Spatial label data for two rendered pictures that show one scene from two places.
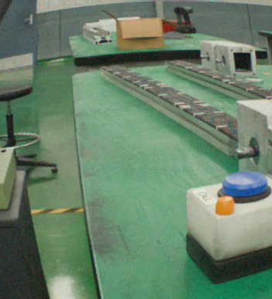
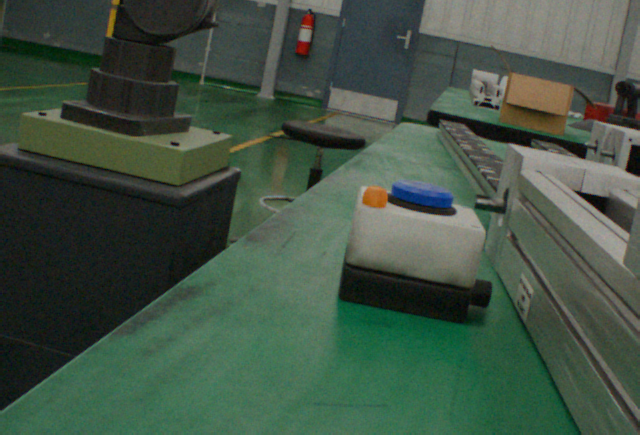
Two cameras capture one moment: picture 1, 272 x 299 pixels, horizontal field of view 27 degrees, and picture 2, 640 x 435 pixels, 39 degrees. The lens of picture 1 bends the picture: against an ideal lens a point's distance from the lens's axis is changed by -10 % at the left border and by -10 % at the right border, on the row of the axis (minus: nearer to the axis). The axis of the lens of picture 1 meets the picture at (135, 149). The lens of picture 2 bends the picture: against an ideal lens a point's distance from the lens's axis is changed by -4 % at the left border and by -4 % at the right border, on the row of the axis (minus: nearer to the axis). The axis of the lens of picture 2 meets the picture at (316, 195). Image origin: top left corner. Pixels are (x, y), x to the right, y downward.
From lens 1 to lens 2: 0.23 m
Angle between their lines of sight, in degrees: 14
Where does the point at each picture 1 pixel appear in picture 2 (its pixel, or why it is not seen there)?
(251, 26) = not seen: outside the picture
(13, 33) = (372, 53)
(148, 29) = (548, 98)
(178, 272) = (312, 277)
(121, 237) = (288, 238)
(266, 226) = (424, 247)
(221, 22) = not seen: outside the picture
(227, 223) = (369, 217)
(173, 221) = not seen: hidden behind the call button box
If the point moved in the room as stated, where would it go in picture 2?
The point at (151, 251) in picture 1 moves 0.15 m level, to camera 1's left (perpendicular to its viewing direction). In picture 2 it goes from (306, 256) to (118, 206)
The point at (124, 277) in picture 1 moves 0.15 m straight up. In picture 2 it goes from (249, 261) to (292, 35)
